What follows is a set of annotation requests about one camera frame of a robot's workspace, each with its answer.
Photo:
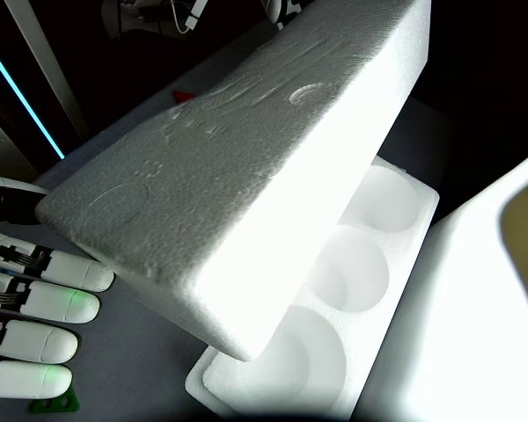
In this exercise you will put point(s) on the green triangle block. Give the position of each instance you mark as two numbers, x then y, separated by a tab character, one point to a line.
61	403

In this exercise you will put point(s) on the large white rounded shell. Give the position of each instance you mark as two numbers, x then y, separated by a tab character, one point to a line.
466	307

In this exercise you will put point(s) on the cyan light strip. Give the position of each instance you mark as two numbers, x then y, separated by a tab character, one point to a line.
24	99

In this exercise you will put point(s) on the white styrofoam lid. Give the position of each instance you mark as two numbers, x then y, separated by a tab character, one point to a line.
224	176

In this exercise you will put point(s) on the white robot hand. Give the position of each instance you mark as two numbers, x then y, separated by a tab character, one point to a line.
57	303
278	9

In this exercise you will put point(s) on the grey table cloth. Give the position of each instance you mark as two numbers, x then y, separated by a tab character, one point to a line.
127	351

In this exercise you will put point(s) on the white styrofoam box base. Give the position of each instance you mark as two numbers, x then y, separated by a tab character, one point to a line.
356	272

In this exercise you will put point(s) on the white upright post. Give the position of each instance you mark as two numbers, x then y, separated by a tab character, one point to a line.
48	61

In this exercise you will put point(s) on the red triangle block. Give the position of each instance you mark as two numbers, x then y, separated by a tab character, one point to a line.
182	96

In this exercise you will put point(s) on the white curved stand base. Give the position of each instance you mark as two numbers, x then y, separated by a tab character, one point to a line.
123	19

